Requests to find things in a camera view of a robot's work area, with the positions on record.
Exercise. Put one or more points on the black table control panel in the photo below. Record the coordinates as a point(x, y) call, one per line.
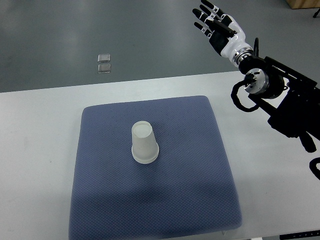
point(299, 235)

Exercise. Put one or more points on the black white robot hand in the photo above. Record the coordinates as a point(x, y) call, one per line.
point(224, 34)

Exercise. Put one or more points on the black tripod foot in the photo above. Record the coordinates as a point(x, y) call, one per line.
point(316, 13)

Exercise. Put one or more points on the blue grey fabric mat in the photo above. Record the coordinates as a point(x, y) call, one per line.
point(189, 189)

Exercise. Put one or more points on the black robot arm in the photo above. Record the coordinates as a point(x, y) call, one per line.
point(291, 100)

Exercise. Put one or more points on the wooden furniture corner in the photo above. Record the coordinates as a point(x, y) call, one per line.
point(303, 4)

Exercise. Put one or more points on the white paper cup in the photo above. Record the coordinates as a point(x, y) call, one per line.
point(144, 144)
point(144, 161)

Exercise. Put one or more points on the upper metal floor plate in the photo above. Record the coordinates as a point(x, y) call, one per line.
point(104, 58)

